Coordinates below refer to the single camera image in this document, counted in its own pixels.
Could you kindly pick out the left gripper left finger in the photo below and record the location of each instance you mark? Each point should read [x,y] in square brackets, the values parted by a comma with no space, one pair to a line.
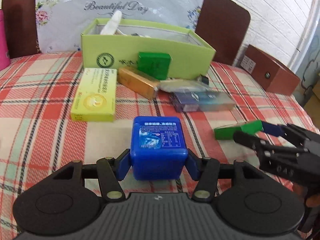
[110,171]

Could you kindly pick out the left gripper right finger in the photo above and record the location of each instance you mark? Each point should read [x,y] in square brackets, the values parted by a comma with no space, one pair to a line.
[205,171]

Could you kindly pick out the blue square tin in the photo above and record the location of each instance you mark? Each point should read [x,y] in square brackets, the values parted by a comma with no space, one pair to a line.
[158,150]

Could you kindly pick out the yellow medicine box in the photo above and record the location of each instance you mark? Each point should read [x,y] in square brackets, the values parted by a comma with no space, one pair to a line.
[95,97]

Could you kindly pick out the long dark blue box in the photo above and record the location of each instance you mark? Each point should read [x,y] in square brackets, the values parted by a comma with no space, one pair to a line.
[201,101]

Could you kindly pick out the orange gold small box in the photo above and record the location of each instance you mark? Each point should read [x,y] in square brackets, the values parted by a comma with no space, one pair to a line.
[138,82]

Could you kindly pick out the white glove pink cuff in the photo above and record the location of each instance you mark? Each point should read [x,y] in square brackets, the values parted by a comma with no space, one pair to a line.
[112,25]

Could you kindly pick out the person right hand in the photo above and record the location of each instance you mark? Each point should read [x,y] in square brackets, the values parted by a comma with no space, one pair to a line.
[313,201]

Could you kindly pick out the brown cardboard box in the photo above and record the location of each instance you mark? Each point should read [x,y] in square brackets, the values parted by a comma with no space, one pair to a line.
[270,73]

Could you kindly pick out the plaid bed sheet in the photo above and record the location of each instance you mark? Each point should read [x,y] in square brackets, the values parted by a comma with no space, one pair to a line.
[38,135]

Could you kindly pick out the light green cardboard box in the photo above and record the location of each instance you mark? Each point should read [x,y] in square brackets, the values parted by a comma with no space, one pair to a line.
[190,54]

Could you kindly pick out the dark brown headboard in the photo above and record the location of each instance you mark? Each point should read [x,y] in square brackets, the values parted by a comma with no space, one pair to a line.
[223,24]

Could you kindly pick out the pink thermos bottle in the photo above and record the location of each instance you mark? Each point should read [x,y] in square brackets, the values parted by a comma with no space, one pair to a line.
[4,53]

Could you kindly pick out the floral plastic-wrapped pillow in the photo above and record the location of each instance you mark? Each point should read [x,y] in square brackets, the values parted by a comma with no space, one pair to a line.
[59,23]

